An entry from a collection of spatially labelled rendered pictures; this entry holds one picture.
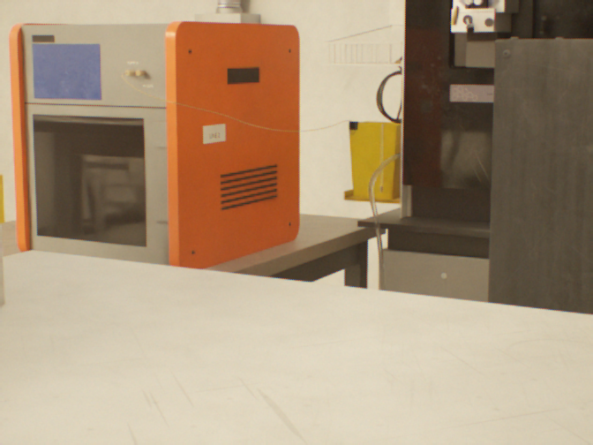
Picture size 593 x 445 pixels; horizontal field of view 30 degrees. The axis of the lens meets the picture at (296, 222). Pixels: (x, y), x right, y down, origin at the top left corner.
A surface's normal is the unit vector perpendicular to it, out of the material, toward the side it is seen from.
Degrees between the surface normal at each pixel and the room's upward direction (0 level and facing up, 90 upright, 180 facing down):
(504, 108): 90
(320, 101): 90
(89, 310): 0
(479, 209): 90
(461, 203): 90
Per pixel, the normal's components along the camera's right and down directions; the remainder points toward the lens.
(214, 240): 0.88, 0.07
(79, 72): -0.48, 0.14
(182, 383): 0.00, -0.99
